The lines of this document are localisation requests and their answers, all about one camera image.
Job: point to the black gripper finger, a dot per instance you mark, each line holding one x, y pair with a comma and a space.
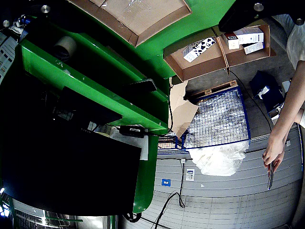
59, 14
250, 14

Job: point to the long white serum box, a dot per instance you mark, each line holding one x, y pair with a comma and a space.
249, 35

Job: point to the cardboard box with olive flap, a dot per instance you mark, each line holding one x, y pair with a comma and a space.
202, 64

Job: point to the large shallow cardboard tray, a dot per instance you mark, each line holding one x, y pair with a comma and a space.
143, 19

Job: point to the flat torn cardboard sheet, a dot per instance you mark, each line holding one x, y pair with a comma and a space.
181, 112

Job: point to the person's hand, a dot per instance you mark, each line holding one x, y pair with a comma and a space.
278, 162
274, 148

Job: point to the white tape roll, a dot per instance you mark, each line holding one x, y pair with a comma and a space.
65, 46

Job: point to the blue and white carton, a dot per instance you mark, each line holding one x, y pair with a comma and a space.
254, 48

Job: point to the cow print carton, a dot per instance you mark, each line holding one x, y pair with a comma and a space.
205, 46

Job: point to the white printed leaflet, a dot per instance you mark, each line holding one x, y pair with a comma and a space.
6, 55

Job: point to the green metal machine housing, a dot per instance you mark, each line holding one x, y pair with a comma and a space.
71, 81

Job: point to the dark blue plastic bin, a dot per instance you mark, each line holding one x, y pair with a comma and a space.
264, 83

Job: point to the small grey black device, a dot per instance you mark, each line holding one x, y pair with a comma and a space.
286, 86

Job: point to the wooden pallet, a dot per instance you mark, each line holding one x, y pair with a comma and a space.
214, 88

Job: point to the blue crate with goods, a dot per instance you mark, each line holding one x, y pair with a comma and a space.
219, 119

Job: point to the black power adapter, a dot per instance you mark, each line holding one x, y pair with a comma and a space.
132, 130

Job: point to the clear plastic bag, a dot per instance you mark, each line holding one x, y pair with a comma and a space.
219, 159

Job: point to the blue booklet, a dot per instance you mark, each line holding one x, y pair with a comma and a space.
270, 177

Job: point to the white printed sticker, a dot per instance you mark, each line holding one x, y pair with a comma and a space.
190, 174

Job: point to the blue square sticker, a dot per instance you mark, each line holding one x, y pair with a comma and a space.
166, 182

